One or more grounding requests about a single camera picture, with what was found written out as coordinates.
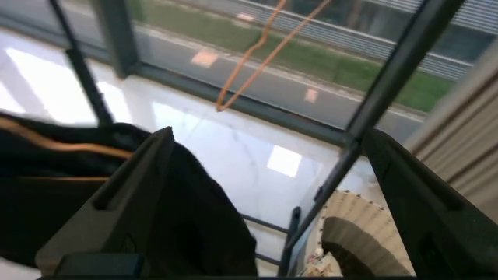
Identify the white laundry basket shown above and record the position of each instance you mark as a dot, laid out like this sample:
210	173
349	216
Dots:
365	218

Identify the window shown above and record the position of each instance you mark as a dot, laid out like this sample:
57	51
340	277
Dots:
350	46

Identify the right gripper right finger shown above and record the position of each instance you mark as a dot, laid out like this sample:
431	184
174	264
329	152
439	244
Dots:
467	241

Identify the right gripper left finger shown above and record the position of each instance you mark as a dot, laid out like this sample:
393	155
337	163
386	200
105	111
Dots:
97	233

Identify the black garment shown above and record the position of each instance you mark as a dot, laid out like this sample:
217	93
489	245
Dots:
202	218

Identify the beige curtain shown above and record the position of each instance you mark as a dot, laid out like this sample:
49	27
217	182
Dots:
467	128

